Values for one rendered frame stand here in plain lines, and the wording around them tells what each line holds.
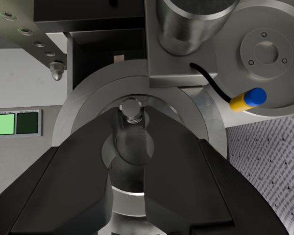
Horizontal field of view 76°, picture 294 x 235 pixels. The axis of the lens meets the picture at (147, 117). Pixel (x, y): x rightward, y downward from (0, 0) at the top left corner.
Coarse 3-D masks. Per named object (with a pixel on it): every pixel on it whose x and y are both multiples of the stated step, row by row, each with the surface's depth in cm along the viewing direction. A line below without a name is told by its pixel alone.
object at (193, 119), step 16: (128, 80) 16; (144, 80) 16; (96, 96) 16; (112, 96) 16; (160, 96) 16; (176, 96) 16; (80, 112) 16; (96, 112) 16; (192, 112) 16; (192, 128) 16; (112, 208) 15; (128, 208) 15; (144, 208) 15
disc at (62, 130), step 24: (96, 72) 17; (120, 72) 17; (144, 72) 17; (72, 96) 16; (192, 96) 16; (72, 120) 16; (216, 120) 16; (216, 144) 16; (120, 216) 15; (144, 216) 15
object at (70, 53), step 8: (72, 40) 18; (72, 48) 17; (80, 48) 20; (72, 56) 17; (80, 56) 20; (88, 56) 22; (96, 56) 26; (104, 56) 32; (112, 56) 41; (72, 64) 17; (80, 64) 19; (88, 64) 22; (96, 64) 26; (104, 64) 31; (72, 72) 17; (80, 72) 19; (88, 72) 22; (72, 80) 17; (80, 80) 19; (72, 88) 17
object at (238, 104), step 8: (192, 64) 13; (200, 72) 13; (208, 80) 12; (216, 88) 12; (256, 88) 9; (224, 96) 11; (240, 96) 10; (248, 96) 9; (256, 96) 9; (264, 96) 9; (232, 104) 11; (240, 104) 10; (248, 104) 9; (256, 104) 9
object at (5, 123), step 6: (12, 114) 49; (0, 120) 49; (6, 120) 49; (12, 120) 49; (0, 126) 49; (6, 126) 49; (12, 126) 49; (0, 132) 48; (6, 132) 48; (12, 132) 48
